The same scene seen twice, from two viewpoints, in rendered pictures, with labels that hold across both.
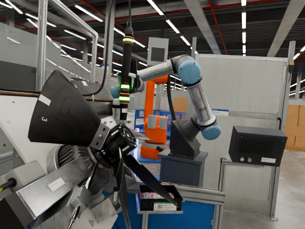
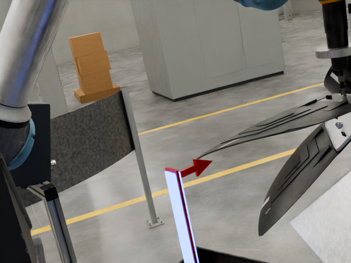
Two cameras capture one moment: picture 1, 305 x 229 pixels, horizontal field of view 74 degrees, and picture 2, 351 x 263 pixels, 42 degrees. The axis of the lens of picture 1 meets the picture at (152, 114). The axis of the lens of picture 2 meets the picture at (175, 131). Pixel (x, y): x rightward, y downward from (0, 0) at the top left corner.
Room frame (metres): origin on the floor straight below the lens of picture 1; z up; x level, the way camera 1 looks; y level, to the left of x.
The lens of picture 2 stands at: (1.56, 0.51, 1.38)
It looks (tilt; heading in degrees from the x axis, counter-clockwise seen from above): 15 degrees down; 231
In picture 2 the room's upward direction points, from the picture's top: 12 degrees counter-clockwise
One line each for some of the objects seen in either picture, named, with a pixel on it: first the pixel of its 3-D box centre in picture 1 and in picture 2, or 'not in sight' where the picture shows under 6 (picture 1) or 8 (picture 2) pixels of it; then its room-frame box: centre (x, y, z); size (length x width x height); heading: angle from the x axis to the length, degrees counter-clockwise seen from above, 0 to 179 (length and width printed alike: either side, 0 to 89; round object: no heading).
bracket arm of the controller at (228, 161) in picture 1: (241, 162); (34, 183); (1.17, -0.54, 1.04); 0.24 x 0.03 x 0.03; 83
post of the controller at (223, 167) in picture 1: (222, 174); (58, 225); (1.18, -0.44, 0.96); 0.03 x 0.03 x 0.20; 83
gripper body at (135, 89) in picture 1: (130, 83); not in sight; (1.00, 0.12, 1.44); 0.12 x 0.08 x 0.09; 173
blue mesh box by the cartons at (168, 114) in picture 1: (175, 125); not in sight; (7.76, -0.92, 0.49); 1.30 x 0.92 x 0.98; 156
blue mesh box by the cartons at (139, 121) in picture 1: (150, 121); not in sight; (8.13, 0.04, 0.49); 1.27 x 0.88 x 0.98; 156
